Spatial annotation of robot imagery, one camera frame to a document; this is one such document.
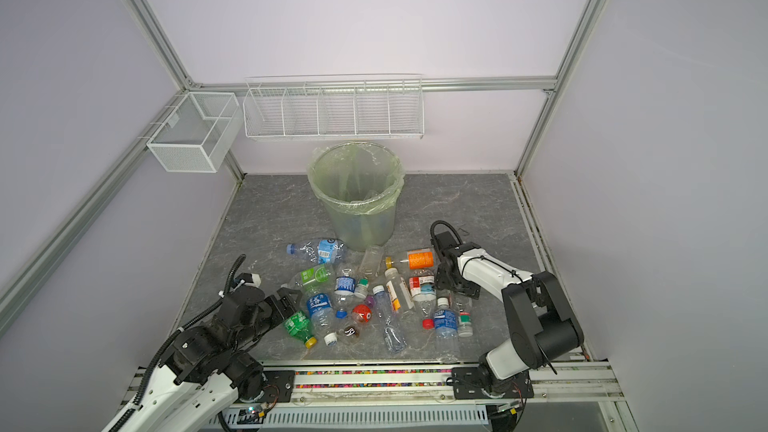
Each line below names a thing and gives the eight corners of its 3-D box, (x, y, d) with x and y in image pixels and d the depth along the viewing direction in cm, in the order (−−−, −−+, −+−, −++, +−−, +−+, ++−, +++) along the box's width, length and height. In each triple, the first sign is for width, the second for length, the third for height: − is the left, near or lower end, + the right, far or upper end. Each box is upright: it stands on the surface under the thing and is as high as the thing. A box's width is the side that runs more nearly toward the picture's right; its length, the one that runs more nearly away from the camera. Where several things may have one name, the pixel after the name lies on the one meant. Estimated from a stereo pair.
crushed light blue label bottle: (288, 266, 97) (283, 259, 93) (293, 246, 102) (288, 238, 97) (342, 266, 97) (339, 258, 93) (344, 246, 101) (342, 238, 97)
